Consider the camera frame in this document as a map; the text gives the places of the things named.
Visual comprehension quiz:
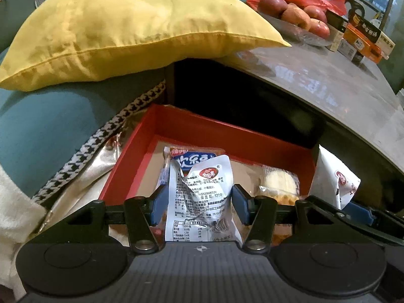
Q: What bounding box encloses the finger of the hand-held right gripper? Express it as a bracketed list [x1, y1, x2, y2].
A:
[303, 195, 404, 248]
[343, 201, 404, 232]

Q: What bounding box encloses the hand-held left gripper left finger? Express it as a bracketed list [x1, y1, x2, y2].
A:
[41, 184, 168, 255]

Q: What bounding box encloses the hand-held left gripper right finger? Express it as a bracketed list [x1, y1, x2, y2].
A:
[232, 184, 319, 255]

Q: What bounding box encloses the silver white snack packet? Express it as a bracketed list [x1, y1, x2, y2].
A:
[164, 155, 243, 243]

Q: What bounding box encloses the round pastry packet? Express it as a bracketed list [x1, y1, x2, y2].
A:
[252, 164, 300, 203]

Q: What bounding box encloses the white spicy strip packet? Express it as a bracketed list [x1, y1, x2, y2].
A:
[308, 144, 361, 210]

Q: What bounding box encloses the red blue snack packet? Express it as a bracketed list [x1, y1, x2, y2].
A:
[157, 146, 225, 193]

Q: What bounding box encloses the red cardboard box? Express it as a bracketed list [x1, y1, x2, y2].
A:
[98, 104, 317, 228]

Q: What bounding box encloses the houndstooth cloth trim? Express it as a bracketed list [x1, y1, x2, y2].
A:
[32, 80, 167, 204]

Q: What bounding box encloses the teal cushion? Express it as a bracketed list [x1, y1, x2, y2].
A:
[0, 49, 166, 196]

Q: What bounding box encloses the grey coffee table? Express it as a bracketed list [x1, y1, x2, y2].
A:
[166, 46, 404, 203]

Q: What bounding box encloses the cream fleece towel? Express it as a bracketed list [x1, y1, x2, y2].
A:
[0, 164, 48, 291]

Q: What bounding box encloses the white low box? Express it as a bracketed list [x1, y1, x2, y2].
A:
[336, 42, 357, 60]

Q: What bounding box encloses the orange flat box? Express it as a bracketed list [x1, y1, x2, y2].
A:
[342, 22, 390, 63]

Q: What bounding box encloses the cream upright box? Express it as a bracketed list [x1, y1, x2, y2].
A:
[326, 30, 344, 53]

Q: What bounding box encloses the yellow pillow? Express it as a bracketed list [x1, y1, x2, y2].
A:
[0, 0, 292, 93]

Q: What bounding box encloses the glass fruit bowl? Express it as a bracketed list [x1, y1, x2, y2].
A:
[257, 11, 332, 46]

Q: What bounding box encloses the dark printed box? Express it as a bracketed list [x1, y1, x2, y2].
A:
[345, 6, 396, 51]

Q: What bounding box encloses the small black box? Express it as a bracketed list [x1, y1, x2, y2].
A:
[325, 9, 349, 33]

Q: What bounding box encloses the dark carved chair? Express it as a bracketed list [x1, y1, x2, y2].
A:
[345, 0, 366, 18]

